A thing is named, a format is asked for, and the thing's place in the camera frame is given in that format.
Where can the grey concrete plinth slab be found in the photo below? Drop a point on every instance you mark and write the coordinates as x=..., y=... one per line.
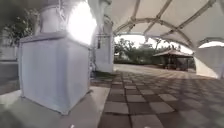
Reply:
x=85, y=113

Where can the leafy tree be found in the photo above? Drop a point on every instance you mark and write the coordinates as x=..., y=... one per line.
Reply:
x=16, y=25

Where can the dark roofed pavilion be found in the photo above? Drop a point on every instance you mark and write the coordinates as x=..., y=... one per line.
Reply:
x=173, y=53

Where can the row of trees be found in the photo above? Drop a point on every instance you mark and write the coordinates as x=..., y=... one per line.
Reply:
x=140, y=53

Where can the checkered brown tile pavement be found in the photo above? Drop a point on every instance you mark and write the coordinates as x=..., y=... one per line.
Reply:
x=150, y=100

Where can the white tent canopy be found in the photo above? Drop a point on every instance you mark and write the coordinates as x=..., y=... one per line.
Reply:
x=186, y=13

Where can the large white pillar base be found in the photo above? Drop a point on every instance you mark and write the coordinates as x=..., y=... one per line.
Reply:
x=50, y=73

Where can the low wall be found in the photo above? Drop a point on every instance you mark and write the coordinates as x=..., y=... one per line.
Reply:
x=8, y=70

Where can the white concrete pillar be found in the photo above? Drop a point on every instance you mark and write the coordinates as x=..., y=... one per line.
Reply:
x=104, y=53

